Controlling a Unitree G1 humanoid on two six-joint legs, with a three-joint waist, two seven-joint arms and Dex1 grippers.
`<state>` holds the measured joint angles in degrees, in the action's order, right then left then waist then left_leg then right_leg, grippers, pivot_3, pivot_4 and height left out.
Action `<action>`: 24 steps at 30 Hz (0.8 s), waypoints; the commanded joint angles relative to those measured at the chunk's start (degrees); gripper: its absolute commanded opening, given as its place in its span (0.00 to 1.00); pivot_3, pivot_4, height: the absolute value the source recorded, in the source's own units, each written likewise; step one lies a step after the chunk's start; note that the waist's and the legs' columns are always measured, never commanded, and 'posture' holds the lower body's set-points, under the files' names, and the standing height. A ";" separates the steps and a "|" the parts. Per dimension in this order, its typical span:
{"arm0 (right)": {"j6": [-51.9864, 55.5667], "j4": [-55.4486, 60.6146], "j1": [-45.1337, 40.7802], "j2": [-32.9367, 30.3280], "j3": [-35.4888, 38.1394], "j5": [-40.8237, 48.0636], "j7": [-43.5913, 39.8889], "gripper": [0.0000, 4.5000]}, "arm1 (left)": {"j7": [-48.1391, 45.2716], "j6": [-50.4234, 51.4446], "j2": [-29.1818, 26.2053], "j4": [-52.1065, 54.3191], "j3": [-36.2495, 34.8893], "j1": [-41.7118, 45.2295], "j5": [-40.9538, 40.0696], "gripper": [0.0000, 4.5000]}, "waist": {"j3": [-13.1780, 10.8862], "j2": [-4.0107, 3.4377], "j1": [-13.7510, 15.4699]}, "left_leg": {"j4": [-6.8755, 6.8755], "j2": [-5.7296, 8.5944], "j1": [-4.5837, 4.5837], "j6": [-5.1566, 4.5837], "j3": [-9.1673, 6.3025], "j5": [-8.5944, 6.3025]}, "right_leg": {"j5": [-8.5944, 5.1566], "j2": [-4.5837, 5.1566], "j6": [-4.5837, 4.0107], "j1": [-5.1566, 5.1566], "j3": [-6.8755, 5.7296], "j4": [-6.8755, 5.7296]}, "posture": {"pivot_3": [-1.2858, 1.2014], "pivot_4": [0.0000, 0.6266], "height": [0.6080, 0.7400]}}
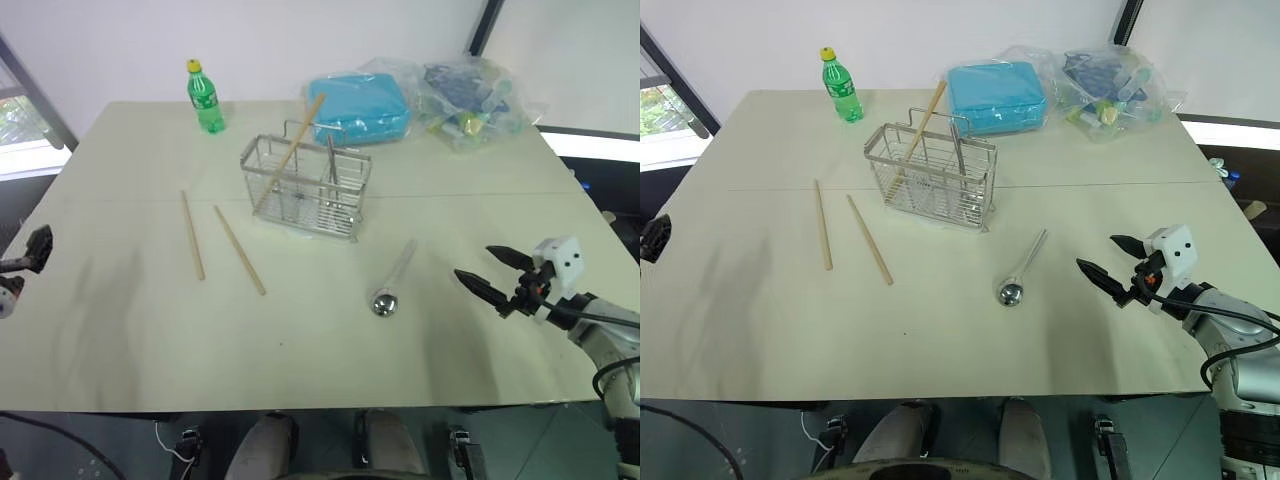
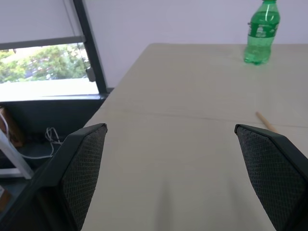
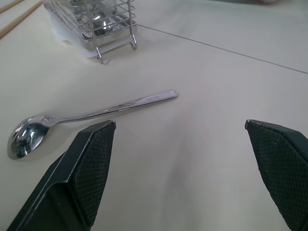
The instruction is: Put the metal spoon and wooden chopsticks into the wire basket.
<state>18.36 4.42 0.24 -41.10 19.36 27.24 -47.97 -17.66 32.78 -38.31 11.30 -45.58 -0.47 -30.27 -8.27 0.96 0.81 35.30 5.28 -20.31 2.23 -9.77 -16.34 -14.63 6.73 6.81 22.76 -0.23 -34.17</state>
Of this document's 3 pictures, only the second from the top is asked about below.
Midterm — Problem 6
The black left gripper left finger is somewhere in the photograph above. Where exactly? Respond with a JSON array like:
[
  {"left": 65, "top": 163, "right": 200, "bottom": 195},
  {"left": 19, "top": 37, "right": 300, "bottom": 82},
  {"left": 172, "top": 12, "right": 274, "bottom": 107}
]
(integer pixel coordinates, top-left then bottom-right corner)
[{"left": 0, "top": 123, "right": 108, "bottom": 231}]

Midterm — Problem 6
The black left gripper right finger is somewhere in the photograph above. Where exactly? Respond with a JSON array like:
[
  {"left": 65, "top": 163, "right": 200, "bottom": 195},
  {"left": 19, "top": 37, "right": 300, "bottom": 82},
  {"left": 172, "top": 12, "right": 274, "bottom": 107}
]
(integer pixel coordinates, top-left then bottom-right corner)
[{"left": 234, "top": 124, "right": 308, "bottom": 231}]

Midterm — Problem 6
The wooden chopstick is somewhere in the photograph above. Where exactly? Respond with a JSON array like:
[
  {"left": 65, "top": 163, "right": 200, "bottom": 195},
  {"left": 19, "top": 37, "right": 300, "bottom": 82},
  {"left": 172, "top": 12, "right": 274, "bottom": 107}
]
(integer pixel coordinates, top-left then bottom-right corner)
[{"left": 255, "top": 111, "right": 278, "bottom": 133}]

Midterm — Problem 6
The brown cardboard box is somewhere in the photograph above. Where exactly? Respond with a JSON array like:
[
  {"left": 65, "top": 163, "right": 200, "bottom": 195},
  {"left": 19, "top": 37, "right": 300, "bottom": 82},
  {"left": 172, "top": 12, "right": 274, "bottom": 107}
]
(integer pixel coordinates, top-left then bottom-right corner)
[{"left": 0, "top": 107, "right": 26, "bottom": 148}]

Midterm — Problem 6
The green plastic soda bottle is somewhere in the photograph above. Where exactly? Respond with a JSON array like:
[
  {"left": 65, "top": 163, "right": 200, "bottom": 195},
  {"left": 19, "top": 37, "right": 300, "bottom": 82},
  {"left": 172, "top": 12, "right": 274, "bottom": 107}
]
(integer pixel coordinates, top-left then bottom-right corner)
[{"left": 244, "top": 0, "right": 281, "bottom": 65}]

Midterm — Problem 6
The white roller window blind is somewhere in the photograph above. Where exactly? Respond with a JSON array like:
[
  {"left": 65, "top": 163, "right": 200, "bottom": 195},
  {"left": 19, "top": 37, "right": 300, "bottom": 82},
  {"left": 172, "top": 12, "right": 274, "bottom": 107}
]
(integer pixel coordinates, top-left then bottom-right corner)
[{"left": 0, "top": 0, "right": 86, "bottom": 50}]

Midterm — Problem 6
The white cable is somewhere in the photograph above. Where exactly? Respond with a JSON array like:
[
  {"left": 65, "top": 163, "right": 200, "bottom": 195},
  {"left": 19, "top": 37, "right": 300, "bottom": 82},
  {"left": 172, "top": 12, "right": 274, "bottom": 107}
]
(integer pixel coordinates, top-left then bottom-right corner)
[{"left": 0, "top": 112, "right": 64, "bottom": 160}]

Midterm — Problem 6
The white metal frame leg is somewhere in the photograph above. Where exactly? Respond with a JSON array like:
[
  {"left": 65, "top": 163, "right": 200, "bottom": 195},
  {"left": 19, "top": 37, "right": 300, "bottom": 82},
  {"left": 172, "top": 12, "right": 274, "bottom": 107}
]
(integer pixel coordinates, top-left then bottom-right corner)
[{"left": 0, "top": 129, "right": 34, "bottom": 180}]

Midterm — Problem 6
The dark window frame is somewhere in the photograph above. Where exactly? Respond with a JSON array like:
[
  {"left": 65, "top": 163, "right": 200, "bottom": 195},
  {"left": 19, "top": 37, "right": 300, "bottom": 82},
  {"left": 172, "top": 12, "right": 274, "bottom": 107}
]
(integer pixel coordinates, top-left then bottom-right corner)
[{"left": 0, "top": 0, "right": 115, "bottom": 103}]

